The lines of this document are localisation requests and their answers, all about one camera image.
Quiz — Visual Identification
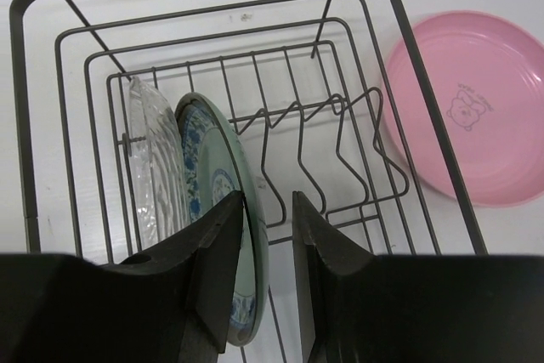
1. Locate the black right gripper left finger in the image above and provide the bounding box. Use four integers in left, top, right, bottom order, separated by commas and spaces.
1, 192, 243, 362

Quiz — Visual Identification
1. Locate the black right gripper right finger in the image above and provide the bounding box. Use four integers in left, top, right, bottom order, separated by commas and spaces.
292, 191, 543, 362

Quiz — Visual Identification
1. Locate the clear glass plate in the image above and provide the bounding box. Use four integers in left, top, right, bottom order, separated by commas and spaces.
127, 76, 190, 248

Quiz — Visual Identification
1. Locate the blue green patterned plate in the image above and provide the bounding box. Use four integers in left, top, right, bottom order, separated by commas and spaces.
175, 93, 269, 347

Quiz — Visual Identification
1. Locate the pink plastic plate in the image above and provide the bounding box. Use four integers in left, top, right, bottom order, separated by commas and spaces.
382, 11, 543, 207

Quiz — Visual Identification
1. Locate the dark wire dish rack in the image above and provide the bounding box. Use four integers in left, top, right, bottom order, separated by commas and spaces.
8, 0, 488, 362

